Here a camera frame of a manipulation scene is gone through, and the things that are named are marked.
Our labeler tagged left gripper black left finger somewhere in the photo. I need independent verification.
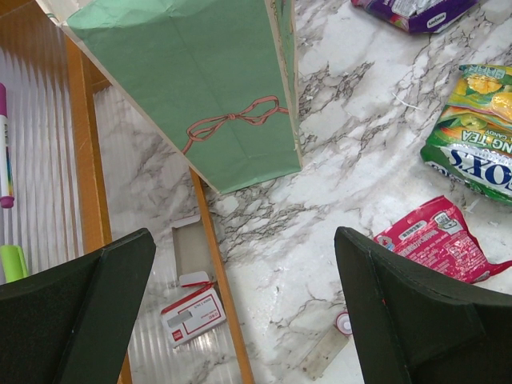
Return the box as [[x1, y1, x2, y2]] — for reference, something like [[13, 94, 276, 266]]
[[1, 228, 156, 383]]

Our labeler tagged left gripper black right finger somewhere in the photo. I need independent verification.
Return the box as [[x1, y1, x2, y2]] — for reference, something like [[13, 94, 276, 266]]
[[334, 227, 511, 383]]

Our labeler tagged green yellow Fox's spring tea bag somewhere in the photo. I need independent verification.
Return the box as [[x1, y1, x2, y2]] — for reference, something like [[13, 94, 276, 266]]
[[420, 64, 511, 205]]

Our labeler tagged green paper gift bag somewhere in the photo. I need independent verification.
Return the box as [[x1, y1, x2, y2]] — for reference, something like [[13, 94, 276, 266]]
[[40, 0, 302, 194]]

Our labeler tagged purple Fox's candy bag left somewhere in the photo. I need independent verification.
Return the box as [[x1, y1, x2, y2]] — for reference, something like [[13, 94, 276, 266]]
[[351, 0, 478, 34]]

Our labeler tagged green white marker pen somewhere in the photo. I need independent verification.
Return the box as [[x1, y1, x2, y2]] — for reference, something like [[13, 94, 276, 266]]
[[0, 245, 29, 283]]

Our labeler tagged pink red snack packet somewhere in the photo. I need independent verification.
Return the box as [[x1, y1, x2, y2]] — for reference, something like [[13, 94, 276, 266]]
[[374, 196, 511, 284]]

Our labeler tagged small beige eraser block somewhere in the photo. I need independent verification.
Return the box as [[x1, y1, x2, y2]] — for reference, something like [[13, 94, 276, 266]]
[[299, 326, 352, 381]]

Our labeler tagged red white small card box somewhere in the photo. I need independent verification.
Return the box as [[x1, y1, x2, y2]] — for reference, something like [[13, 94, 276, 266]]
[[160, 271, 226, 349]]

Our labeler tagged open cardboard box sleeve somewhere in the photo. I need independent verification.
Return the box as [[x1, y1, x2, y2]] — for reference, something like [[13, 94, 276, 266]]
[[171, 215, 215, 281]]

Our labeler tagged wooden rack with clear slats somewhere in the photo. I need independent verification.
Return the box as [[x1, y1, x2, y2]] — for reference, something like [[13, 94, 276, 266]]
[[0, 0, 255, 384]]

